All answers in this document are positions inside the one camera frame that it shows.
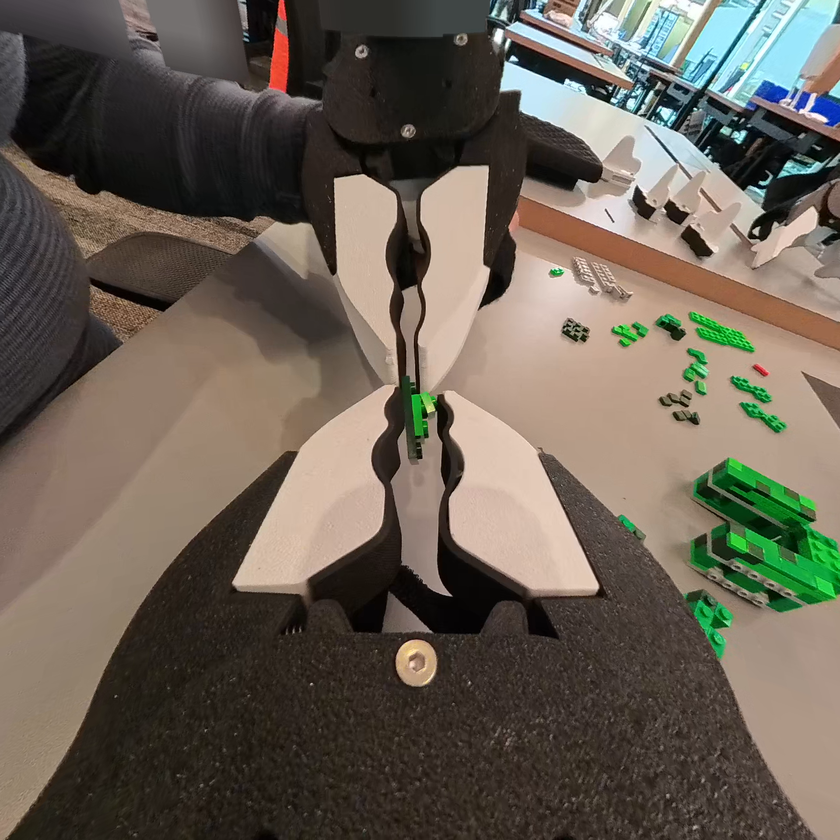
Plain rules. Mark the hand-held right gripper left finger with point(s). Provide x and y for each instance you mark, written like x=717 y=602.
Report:
x=321 y=518

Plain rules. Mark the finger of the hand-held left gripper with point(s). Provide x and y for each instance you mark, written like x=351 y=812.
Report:
x=459 y=249
x=364 y=262

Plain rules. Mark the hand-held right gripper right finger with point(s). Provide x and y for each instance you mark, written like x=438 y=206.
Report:
x=518 y=518

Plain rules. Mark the small green brick assembly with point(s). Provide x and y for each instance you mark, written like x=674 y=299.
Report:
x=415 y=420

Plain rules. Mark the person's left forearm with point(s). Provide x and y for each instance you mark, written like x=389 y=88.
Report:
x=164 y=131

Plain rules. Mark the grey desk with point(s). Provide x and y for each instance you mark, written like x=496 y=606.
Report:
x=197 y=394

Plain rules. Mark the tiny green brick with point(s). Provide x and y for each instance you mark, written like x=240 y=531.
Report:
x=631 y=526

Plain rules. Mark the orange traffic cone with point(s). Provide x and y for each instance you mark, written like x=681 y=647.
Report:
x=279 y=46

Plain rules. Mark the dark green brick cluster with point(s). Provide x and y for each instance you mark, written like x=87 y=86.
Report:
x=575 y=330

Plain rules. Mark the light grey brick cluster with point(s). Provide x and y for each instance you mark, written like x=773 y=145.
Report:
x=600 y=275

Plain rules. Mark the black textured housing part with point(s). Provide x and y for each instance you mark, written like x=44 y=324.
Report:
x=564 y=148

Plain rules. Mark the background table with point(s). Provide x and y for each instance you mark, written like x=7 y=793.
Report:
x=564 y=56

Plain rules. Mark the spare grey wedge plate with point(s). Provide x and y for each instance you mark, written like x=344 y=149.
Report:
x=688 y=197
x=718 y=226
x=659 y=193
x=620 y=164

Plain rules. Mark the grey chair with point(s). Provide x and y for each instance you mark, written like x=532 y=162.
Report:
x=157 y=262

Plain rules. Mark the green plate brick piece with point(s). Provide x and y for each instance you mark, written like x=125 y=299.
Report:
x=709 y=613

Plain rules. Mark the large green brick assembly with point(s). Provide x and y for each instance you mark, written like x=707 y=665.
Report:
x=761 y=544

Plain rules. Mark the scattered green brick pieces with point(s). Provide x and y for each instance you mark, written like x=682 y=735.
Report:
x=722 y=331

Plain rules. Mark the person's torso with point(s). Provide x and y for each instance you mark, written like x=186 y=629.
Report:
x=39 y=295

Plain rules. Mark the idle gripper device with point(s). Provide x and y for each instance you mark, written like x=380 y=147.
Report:
x=794 y=236

